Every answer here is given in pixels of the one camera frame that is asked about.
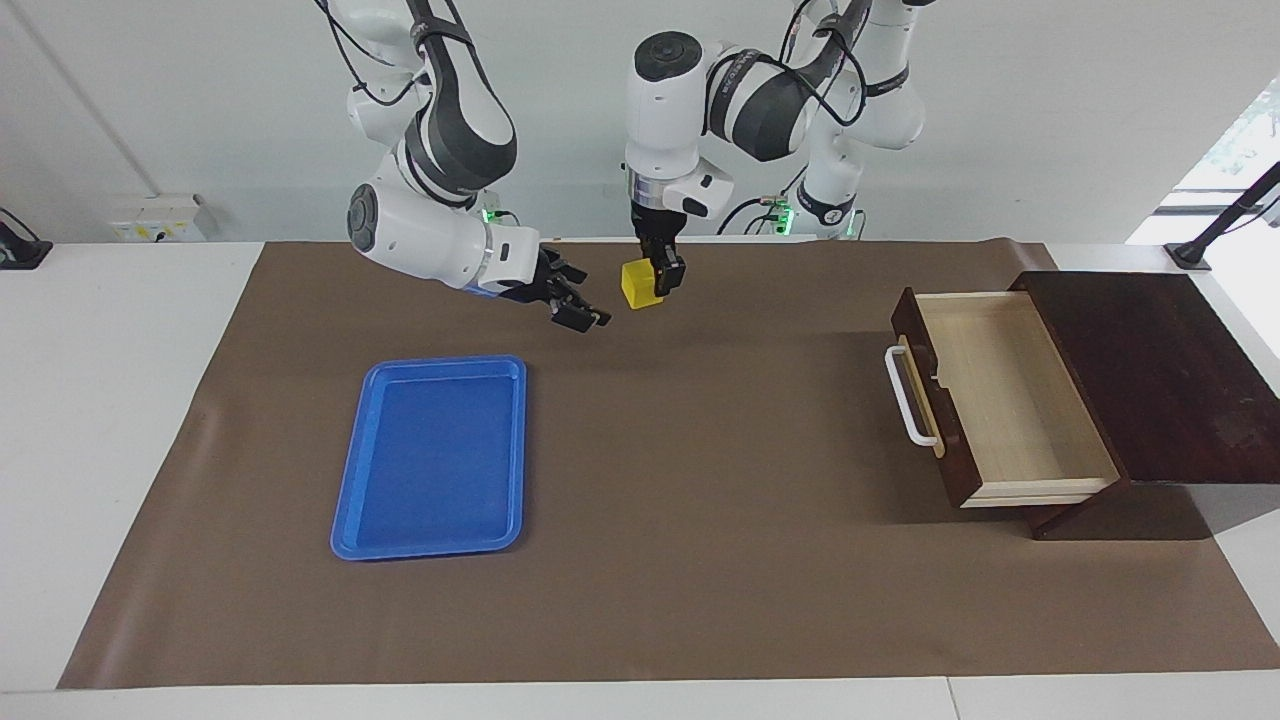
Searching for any yellow cube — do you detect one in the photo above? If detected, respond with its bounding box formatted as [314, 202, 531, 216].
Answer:
[620, 259, 668, 312]

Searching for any wooden drawer with white handle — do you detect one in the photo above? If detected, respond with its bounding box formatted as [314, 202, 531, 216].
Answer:
[884, 286, 1122, 510]

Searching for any dark wooden drawer cabinet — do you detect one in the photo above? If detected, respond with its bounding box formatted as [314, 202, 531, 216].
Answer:
[1008, 270, 1280, 542]

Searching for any brown paper mat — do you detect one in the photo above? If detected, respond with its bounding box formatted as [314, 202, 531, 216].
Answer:
[57, 238, 1280, 691]

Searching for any blue plastic tray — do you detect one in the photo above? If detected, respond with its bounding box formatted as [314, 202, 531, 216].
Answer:
[330, 355, 528, 562]

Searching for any small black clamp stand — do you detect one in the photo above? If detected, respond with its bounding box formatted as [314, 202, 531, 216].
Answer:
[0, 207, 53, 271]

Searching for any black angled pole stand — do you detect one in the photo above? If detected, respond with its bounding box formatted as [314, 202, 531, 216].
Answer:
[1165, 160, 1280, 273]

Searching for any black left base cable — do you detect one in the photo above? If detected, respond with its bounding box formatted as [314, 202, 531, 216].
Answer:
[715, 195, 796, 237]

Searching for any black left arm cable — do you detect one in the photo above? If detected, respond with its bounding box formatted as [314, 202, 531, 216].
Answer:
[778, 0, 873, 128]

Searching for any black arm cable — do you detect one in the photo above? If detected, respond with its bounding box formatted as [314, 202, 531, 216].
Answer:
[778, 0, 873, 128]
[314, 0, 429, 107]

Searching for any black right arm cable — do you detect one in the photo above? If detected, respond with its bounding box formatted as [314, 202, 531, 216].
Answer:
[314, 0, 429, 107]

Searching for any white wall outlet box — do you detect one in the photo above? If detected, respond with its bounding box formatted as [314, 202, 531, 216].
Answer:
[107, 192, 207, 244]

